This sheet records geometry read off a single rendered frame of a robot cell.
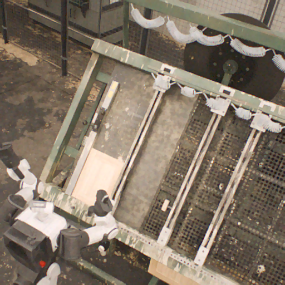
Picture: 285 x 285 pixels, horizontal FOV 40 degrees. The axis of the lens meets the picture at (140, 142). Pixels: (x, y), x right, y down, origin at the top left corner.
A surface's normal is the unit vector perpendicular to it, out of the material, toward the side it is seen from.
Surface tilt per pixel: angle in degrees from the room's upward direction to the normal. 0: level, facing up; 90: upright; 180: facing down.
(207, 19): 90
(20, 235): 0
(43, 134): 0
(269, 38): 90
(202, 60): 90
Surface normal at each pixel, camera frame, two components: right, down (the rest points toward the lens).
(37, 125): 0.12, -0.77
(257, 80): -0.48, 0.50
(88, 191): -0.29, -0.09
